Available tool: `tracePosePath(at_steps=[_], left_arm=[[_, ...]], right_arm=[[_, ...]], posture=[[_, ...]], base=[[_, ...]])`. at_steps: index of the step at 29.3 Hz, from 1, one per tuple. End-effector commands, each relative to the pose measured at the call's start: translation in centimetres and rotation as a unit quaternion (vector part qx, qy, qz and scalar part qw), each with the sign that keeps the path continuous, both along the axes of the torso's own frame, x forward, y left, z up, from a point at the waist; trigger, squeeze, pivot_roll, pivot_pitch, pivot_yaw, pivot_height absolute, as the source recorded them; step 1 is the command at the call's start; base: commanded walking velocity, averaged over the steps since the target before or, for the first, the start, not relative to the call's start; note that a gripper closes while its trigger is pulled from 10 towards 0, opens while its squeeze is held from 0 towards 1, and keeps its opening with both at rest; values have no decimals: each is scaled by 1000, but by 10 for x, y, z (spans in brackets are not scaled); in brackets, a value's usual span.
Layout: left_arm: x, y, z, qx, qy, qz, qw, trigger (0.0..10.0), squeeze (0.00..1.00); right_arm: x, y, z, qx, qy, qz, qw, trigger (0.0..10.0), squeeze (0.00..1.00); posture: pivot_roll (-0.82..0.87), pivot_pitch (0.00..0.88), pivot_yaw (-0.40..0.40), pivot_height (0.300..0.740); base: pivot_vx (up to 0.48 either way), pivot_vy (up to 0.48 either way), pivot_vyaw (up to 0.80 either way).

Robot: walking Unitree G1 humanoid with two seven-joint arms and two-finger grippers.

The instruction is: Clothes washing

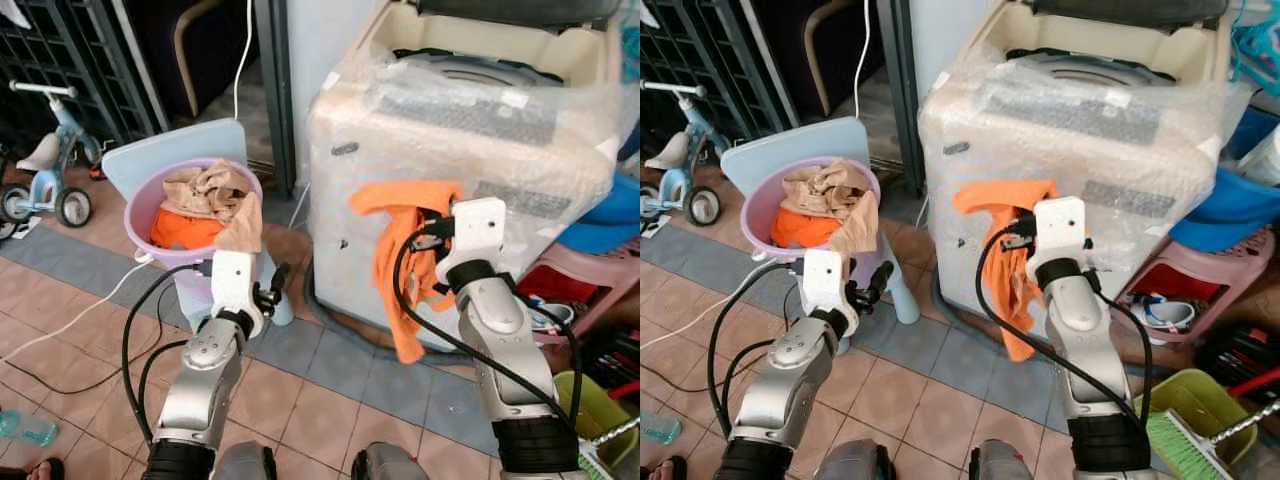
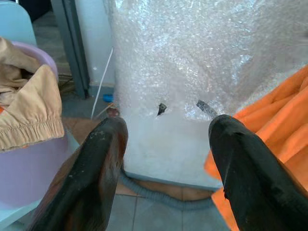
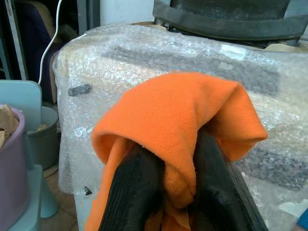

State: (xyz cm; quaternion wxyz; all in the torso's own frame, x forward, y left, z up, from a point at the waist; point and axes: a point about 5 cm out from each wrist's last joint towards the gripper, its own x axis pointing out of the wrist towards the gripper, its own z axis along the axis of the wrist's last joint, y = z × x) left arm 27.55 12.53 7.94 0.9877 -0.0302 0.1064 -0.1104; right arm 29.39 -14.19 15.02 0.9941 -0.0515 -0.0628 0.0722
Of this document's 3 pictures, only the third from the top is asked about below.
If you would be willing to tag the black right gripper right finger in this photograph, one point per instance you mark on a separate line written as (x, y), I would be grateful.
(216, 192)

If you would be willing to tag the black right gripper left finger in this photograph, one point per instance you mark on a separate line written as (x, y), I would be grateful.
(131, 197)

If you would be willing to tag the orange cloth garment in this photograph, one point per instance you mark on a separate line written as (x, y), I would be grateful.
(168, 115)

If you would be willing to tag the grey plastic bucket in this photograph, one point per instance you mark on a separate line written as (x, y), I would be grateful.
(45, 137)

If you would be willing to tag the lilac plastic basin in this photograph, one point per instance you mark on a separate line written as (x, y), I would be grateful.
(12, 173)

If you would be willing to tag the bubble-wrapped appliance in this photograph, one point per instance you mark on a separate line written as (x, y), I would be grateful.
(168, 60)

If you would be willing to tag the brown paper in basin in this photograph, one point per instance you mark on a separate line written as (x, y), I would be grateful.
(6, 122)

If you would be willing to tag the light blue plastic stool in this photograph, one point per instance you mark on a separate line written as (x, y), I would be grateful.
(24, 96)

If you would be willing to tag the dark grey plastic tub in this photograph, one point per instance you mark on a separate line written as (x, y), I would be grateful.
(228, 21)

